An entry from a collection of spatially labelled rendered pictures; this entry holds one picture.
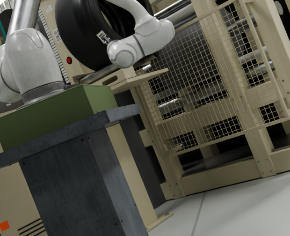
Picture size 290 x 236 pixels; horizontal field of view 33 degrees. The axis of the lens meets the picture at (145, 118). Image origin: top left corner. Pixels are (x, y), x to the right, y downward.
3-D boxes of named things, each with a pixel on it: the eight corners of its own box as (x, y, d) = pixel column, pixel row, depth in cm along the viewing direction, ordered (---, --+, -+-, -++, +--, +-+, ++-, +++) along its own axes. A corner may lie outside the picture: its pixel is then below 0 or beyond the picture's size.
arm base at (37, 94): (77, 89, 163) (71, 73, 164) (15, 113, 165) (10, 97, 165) (88, 92, 182) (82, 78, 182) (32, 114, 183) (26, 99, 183)
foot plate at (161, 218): (114, 239, 290) (112, 235, 290) (142, 220, 310) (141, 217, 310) (147, 232, 272) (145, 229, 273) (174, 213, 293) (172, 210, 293)
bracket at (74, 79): (75, 94, 274) (68, 78, 274) (121, 81, 304) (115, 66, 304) (79, 92, 272) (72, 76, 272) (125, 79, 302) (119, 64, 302)
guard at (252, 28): (163, 159, 315) (122, 57, 315) (164, 158, 317) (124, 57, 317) (290, 119, 257) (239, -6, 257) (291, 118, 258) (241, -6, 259)
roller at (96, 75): (77, 81, 275) (82, 77, 278) (82, 88, 276) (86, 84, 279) (120, 58, 252) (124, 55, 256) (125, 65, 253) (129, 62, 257)
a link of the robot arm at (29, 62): (32, 86, 162) (10, 24, 163) (10, 102, 176) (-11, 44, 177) (73, 77, 173) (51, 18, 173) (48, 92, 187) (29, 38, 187)
